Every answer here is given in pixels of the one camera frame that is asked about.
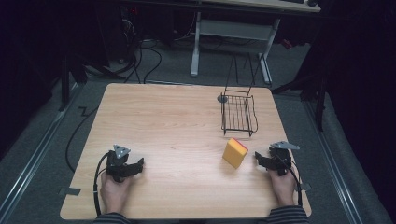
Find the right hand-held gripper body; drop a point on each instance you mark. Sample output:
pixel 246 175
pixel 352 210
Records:
pixel 281 158

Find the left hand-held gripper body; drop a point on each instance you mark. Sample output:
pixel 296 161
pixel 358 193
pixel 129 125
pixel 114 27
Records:
pixel 117 158

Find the person's left hand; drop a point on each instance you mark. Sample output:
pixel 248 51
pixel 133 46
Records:
pixel 114 193

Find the person's right hand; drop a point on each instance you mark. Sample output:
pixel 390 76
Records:
pixel 282 188

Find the yellow and red sponge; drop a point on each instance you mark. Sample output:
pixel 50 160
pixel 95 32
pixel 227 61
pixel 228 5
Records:
pixel 234 153

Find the grey tape strip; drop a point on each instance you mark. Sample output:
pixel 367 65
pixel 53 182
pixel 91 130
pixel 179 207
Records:
pixel 70 191
pixel 305 186

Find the grey round suction cup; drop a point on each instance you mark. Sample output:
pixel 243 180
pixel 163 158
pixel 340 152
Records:
pixel 222 99

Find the black metal stand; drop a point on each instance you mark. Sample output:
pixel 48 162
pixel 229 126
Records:
pixel 314 93
pixel 65 84

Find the white-legged wooden desk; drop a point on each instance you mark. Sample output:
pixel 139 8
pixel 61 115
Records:
pixel 236 30

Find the metal floor rail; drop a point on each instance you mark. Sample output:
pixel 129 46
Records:
pixel 333 161
pixel 34 161

